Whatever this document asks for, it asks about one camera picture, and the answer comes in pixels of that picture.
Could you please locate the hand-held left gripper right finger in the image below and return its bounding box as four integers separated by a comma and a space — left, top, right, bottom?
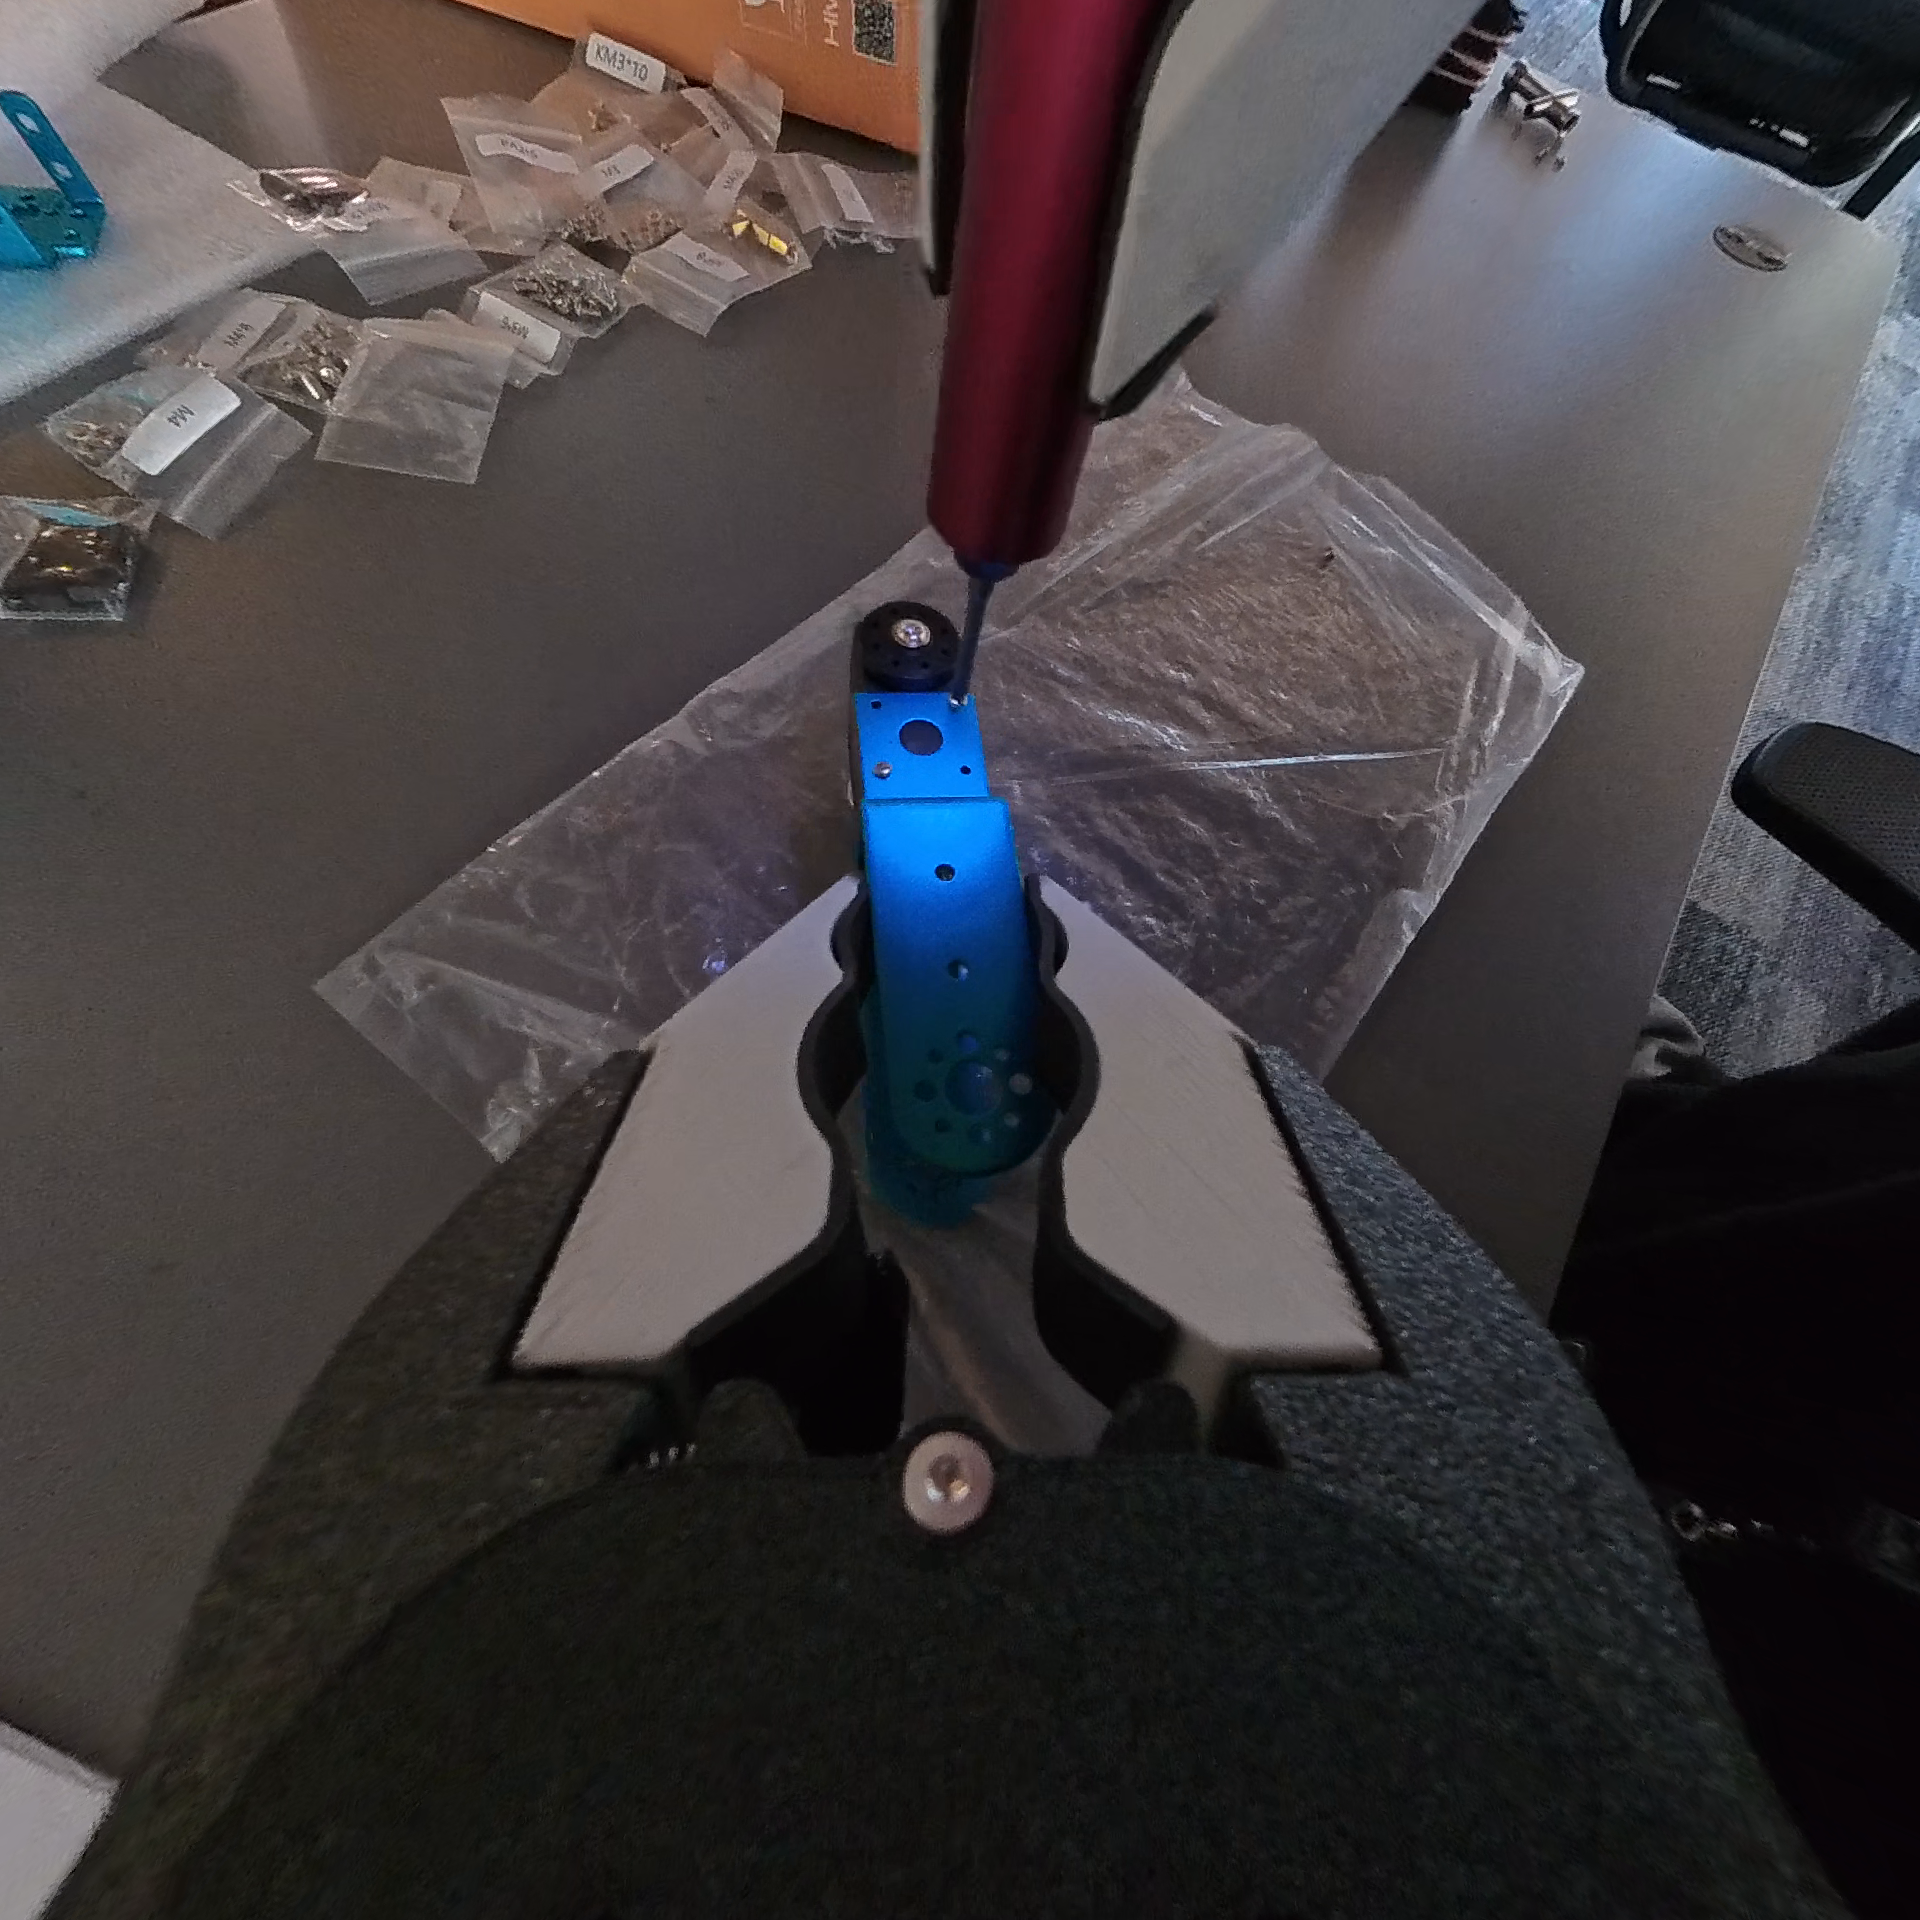
1032, 879, 1391, 1375

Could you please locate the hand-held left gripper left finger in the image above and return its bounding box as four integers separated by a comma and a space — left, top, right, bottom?
507, 879, 880, 1375

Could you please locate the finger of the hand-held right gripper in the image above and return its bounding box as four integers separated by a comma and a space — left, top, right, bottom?
919, 0, 977, 297
1088, 0, 1391, 426

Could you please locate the red electric screwdriver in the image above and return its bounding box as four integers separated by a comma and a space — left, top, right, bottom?
927, 0, 1164, 706

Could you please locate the blue metal servo bracket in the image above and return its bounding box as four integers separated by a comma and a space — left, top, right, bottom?
849, 600, 1085, 1240

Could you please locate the grey desk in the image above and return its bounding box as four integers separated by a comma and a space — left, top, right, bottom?
0, 0, 1904, 1789

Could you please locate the brown cardboard box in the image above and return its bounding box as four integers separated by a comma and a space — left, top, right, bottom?
496, 0, 940, 154

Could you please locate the dark ribbed object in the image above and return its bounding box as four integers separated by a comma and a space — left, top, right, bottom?
1440, 0, 1520, 119

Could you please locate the small metal hardware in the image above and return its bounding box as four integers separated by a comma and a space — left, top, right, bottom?
1497, 58, 1585, 166

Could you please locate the clear plastic bag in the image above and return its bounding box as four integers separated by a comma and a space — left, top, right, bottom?
311, 373, 1589, 1165

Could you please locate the black office chair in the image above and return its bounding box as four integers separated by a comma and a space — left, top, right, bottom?
1599, 0, 1920, 221

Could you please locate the person's black clothing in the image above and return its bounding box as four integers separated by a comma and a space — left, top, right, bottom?
1551, 1002, 1920, 1920

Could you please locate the pile of small screw bags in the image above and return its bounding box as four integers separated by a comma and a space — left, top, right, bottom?
0, 38, 924, 625

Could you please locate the black mesh chair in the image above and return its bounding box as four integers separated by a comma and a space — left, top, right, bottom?
1728, 720, 1920, 954

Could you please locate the white foam sheet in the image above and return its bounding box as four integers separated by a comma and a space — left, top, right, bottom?
0, 77, 496, 409

